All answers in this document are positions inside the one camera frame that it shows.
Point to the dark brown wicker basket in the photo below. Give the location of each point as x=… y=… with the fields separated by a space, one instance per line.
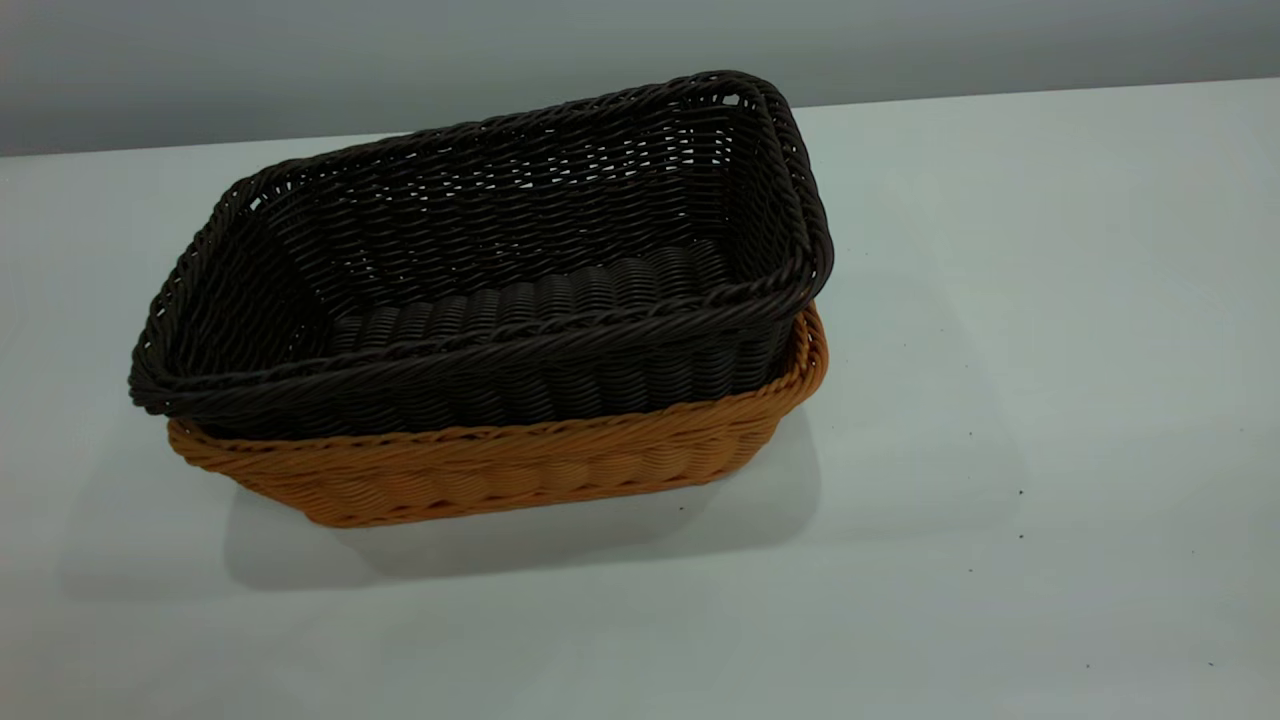
x=500 y=380

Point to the orange wicker basket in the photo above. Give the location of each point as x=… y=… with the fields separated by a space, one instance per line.
x=500 y=470

